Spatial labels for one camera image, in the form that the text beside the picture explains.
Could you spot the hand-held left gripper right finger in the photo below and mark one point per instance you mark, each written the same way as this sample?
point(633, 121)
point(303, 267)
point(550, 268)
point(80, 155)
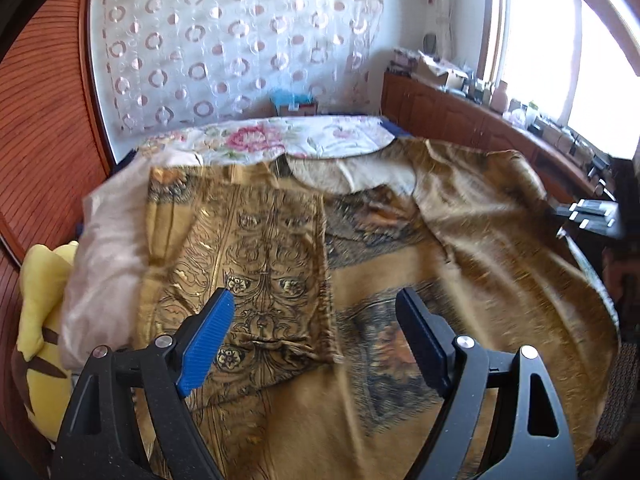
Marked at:
point(420, 340)

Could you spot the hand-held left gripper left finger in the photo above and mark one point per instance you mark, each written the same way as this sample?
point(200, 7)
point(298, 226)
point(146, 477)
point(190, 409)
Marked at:
point(205, 345)

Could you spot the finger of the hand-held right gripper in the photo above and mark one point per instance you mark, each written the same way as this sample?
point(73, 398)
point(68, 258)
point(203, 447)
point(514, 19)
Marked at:
point(595, 217)

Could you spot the golden brown patterned cloth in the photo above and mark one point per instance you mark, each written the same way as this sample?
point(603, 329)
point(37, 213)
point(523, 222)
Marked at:
point(490, 270)

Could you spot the beige folded cloth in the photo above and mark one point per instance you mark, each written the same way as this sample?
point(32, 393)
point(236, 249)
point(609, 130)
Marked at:
point(107, 270)

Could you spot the white plastic bag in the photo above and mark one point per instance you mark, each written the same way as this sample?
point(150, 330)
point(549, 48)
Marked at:
point(517, 116)

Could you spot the pale pink jar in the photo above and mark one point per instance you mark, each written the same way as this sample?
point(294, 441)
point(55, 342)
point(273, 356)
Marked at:
point(501, 97)

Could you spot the yellow plush toy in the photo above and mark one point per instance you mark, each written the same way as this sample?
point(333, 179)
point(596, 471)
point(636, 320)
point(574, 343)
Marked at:
point(42, 310)

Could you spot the person's patterned trousers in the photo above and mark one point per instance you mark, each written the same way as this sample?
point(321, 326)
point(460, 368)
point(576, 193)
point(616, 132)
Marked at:
point(611, 395)

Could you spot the wooden framed window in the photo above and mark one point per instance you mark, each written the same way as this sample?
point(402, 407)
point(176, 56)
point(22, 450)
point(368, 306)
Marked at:
point(550, 35)

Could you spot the wooden low cabinet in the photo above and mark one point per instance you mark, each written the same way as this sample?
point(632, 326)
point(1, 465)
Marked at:
point(440, 110)

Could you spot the floral quilt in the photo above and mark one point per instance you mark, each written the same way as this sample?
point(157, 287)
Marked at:
point(250, 140)

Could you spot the open cardboard box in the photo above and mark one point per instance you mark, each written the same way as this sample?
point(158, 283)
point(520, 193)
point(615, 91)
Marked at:
point(440, 74)

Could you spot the dark blue bedspread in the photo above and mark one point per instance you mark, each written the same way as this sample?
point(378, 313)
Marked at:
point(395, 127)

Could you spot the small dark round mirror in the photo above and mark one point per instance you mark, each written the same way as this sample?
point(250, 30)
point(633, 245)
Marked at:
point(430, 43)

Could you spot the beige window curtain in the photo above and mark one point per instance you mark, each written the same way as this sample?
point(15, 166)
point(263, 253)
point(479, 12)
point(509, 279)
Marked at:
point(444, 5)

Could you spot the ribbed wooden panel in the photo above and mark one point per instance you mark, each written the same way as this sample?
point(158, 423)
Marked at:
point(45, 135)

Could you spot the sheer curtain with circle print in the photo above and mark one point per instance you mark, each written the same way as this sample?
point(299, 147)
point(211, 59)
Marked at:
point(225, 45)

